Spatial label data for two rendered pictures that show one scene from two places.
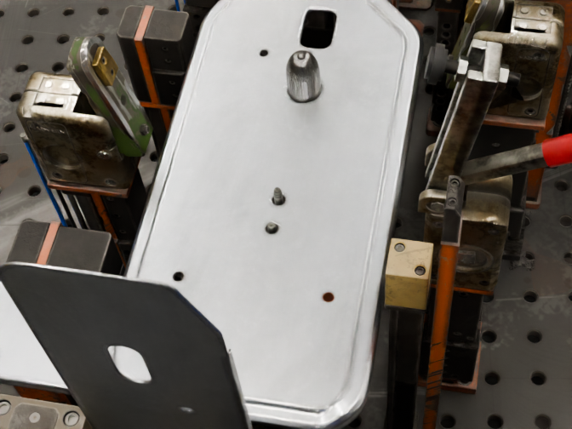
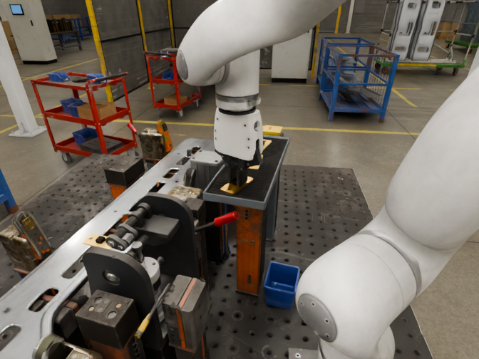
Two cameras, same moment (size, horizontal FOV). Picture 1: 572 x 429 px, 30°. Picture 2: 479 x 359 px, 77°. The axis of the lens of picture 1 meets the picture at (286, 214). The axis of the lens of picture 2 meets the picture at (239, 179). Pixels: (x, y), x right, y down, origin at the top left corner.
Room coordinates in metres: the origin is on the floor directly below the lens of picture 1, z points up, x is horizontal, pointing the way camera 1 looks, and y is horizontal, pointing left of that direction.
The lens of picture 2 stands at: (0.38, -0.47, 1.51)
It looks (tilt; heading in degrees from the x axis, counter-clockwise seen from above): 30 degrees down; 359
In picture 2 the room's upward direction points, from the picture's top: straight up
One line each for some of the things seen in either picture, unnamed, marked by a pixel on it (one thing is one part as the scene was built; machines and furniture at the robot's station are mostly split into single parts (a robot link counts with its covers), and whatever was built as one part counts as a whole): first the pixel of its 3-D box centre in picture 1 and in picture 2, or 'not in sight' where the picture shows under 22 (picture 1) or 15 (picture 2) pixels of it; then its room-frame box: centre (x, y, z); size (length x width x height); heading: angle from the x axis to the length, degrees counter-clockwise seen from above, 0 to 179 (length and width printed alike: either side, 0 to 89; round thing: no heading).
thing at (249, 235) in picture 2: not in sight; (251, 232); (1.08, -0.52, 0.92); 0.10 x 0.08 x 0.45; 162
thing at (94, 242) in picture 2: not in sight; (100, 240); (0.96, -0.14, 1.01); 0.08 x 0.04 x 0.01; 72
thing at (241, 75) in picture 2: not in sight; (234, 55); (0.97, -0.48, 1.44); 0.09 x 0.08 x 0.13; 125
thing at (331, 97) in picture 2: not in sight; (352, 80); (5.27, -2.39, 0.47); 1.20 x 0.80 x 0.95; 173
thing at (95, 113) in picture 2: not in sight; (91, 120); (3.40, 0.99, 0.49); 0.81 x 0.47 x 0.97; 65
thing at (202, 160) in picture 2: not in sight; (211, 209); (1.22, -0.39, 0.90); 0.13 x 0.10 x 0.41; 72
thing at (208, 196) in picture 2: not in sight; (254, 163); (1.08, -0.52, 1.16); 0.37 x 0.14 x 0.02; 162
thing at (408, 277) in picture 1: (404, 356); not in sight; (0.40, -0.09, 0.88); 0.04 x 0.04 x 0.36; 72
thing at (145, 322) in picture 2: not in sight; (154, 308); (0.70, -0.34, 1.09); 0.10 x 0.01 x 0.01; 162
